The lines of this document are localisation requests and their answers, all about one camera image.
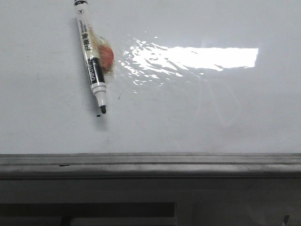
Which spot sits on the white whiteboard with aluminium frame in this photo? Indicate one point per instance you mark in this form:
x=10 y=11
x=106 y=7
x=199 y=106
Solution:
x=200 y=88

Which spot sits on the white black whiteboard marker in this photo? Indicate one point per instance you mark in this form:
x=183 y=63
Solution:
x=91 y=53

